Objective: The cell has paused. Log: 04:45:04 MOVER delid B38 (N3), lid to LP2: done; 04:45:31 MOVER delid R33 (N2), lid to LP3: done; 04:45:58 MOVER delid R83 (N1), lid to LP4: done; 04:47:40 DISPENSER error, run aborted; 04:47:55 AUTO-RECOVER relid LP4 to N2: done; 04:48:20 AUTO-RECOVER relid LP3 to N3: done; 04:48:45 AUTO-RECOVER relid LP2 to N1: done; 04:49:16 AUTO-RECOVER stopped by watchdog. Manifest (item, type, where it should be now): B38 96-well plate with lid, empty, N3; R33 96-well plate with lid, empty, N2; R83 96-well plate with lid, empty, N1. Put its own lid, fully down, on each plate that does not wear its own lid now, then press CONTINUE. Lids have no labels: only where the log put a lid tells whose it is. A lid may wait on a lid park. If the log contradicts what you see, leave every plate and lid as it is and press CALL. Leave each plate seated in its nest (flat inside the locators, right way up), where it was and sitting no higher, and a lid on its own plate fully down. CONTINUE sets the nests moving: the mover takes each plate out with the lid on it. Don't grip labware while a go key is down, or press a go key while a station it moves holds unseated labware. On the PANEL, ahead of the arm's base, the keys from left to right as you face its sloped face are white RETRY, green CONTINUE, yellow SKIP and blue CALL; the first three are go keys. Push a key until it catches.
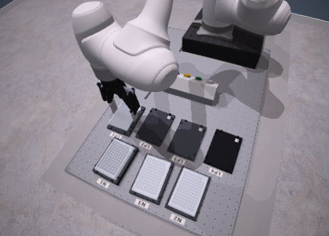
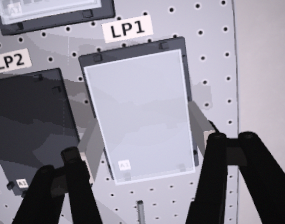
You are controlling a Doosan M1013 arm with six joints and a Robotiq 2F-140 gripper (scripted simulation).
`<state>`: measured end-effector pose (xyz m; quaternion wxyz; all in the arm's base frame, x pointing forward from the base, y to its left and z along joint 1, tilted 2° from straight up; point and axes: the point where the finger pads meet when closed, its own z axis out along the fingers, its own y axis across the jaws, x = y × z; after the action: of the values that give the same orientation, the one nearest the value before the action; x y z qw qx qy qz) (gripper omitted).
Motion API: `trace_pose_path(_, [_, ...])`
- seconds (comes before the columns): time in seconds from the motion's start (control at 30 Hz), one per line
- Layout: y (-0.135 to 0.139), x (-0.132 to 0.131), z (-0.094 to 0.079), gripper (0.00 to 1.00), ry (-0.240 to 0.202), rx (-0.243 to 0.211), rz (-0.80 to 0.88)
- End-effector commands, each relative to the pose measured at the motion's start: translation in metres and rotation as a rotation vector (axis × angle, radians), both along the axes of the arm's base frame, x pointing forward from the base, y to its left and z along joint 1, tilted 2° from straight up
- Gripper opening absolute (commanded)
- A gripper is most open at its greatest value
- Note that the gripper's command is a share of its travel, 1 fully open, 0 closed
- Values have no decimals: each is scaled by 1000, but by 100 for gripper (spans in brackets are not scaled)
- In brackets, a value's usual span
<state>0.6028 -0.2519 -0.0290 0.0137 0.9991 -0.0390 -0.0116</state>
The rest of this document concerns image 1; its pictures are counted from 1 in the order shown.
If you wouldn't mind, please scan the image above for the white button panel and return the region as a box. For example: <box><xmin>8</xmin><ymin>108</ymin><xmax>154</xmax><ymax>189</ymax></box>
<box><xmin>164</xmin><ymin>73</ymin><xmax>219</xmax><ymax>106</ymax></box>

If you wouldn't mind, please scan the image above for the white label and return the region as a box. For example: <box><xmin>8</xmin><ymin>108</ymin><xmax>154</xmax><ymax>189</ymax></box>
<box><xmin>110</xmin><ymin>132</ymin><xmax>122</xmax><ymax>139</ymax></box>
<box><xmin>139</xmin><ymin>142</ymin><xmax>152</xmax><ymax>150</ymax></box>
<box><xmin>170</xmin><ymin>214</ymin><xmax>186</xmax><ymax>225</ymax></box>
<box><xmin>172</xmin><ymin>156</ymin><xmax>186</xmax><ymax>165</ymax></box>
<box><xmin>135</xmin><ymin>199</ymin><xmax>149</xmax><ymax>209</ymax></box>
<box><xmin>97</xmin><ymin>178</ymin><xmax>110</xmax><ymax>188</ymax></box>
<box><xmin>209</xmin><ymin>168</ymin><xmax>223</xmax><ymax>177</ymax></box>

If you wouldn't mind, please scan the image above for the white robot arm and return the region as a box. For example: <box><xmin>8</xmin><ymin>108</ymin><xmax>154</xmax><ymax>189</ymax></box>
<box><xmin>72</xmin><ymin>0</ymin><xmax>291</xmax><ymax>92</ymax></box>

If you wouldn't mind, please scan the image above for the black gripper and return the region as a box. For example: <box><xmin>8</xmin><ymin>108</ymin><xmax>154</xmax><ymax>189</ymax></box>
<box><xmin>97</xmin><ymin>78</ymin><xmax>140</xmax><ymax>121</ymax></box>

